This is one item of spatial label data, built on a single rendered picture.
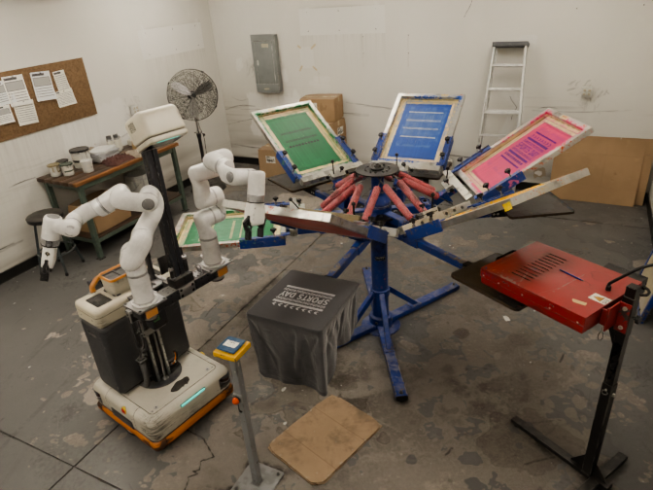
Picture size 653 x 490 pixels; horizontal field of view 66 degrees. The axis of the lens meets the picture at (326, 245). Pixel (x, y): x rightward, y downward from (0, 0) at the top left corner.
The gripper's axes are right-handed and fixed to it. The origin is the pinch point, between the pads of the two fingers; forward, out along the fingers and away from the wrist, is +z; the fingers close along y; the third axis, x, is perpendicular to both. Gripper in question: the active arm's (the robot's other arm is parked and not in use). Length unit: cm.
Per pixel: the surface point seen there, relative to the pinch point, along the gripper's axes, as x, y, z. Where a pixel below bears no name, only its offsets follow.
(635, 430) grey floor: 176, -144, 112
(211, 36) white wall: -381, -437, -177
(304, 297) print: 0, -50, 41
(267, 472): -10, -37, 144
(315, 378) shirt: 15, -39, 80
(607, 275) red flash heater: 143, -92, 12
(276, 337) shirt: -5, -30, 59
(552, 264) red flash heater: 118, -95, 11
